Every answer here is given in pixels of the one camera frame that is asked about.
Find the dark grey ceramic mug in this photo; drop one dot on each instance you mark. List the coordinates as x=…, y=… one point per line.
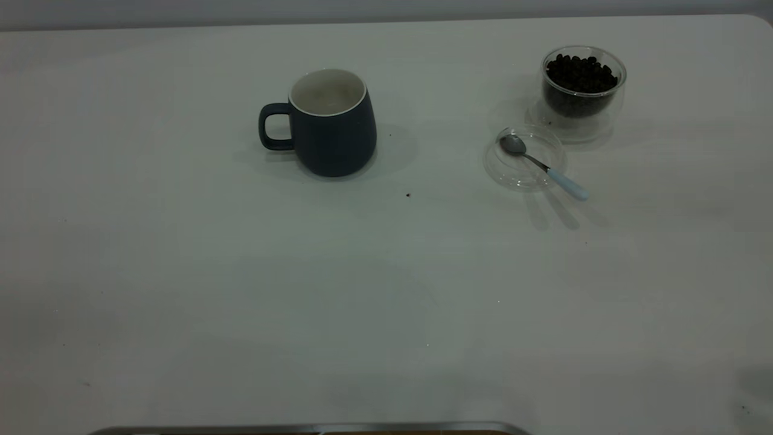
x=332, y=142

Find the roasted coffee beans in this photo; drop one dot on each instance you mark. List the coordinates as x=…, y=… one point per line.
x=581, y=75

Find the clear glass saucer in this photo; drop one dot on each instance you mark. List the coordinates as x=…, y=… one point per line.
x=513, y=175

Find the silver metal bar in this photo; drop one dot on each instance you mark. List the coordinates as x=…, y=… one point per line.
x=302, y=429

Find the clear double-wall glass cup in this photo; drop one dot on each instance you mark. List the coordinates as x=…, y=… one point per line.
x=580, y=118

